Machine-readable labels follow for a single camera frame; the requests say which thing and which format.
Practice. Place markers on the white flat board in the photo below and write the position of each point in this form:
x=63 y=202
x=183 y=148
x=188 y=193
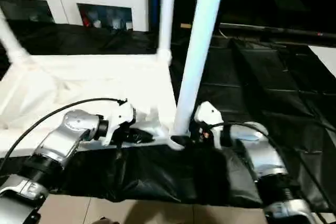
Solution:
x=325 y=56

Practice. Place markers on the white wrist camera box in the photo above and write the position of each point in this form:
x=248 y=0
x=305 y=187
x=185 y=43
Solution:
x=209 y=114
x=123 y=119

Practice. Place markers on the small tan tag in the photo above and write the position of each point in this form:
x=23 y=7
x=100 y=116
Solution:
x=185 y=25

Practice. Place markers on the white plastic table top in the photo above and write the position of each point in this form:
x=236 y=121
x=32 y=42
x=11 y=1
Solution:
x=68 y=82

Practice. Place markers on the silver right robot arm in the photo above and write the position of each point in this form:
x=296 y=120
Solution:
x=262 y=153

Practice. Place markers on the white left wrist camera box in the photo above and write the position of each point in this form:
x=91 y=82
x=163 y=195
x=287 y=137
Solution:
x=123 y=119

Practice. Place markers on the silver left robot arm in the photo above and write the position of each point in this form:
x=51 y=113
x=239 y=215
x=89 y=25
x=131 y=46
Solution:
x=63 y=140

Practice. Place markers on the black plastic mat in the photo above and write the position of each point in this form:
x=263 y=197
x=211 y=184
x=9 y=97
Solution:
x=262 y=103

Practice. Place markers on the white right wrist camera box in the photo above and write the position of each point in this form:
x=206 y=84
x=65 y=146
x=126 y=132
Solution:
x=209 y=114

